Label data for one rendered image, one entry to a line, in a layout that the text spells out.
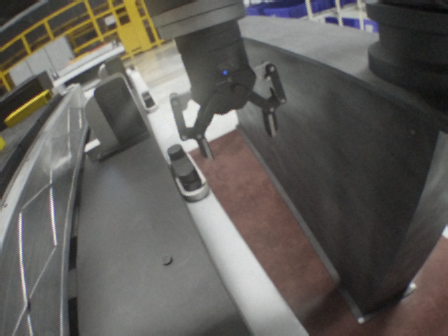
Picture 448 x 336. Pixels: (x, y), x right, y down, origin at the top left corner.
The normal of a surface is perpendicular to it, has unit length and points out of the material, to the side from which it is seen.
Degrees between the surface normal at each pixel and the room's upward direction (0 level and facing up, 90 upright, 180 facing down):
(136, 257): 0
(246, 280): 0
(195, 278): 0
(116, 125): 90
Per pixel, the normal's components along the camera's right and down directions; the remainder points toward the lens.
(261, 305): -0.27, -0.75
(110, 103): 0.39, 0.48
